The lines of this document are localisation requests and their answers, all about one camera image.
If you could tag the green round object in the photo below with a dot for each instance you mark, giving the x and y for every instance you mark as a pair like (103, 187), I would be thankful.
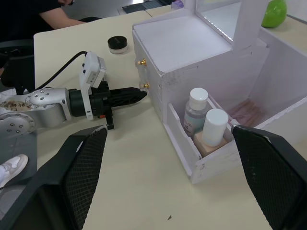
(274, 13)

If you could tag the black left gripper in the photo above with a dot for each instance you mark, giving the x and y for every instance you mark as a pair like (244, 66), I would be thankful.
(99, 103)

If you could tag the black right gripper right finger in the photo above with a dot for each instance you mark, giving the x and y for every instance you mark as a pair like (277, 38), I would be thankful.
(275, 177)

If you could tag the beige bottle with white cap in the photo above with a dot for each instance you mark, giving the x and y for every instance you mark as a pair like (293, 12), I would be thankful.
(214, 129)

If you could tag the person in black shirt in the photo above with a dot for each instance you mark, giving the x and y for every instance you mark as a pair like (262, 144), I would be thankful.
(26, 16)

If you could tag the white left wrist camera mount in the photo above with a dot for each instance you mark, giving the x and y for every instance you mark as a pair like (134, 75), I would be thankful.
(92, 70)

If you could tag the white makeup organizer with mirror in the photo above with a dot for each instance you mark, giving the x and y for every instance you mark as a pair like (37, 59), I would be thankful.
(182, 45)

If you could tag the white cloth with brown bits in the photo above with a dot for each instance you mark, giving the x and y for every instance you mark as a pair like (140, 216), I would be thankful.
(12, 104)

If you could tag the dark laptop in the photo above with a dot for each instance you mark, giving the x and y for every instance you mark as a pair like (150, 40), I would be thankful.
(144, 5)

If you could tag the black office chair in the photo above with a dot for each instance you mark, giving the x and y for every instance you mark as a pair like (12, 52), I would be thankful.
(14, 64)

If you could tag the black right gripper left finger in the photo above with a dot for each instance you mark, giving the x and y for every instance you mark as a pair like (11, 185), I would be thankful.
(72, 172)

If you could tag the clear bottle with white cap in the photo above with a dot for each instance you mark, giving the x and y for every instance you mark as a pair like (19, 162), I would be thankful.
(195, 112)

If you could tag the small purple object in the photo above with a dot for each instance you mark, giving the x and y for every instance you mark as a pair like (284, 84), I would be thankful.
(177, 4)

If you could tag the white sneaker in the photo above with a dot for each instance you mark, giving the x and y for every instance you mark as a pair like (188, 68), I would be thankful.
(13, 166)

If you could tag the black lidded powder compact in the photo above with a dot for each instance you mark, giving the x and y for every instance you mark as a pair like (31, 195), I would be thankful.
(117, 43)

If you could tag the gold drawer knob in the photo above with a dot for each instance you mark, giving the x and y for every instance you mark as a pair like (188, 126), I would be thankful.
(145, 85)
(143, 62)

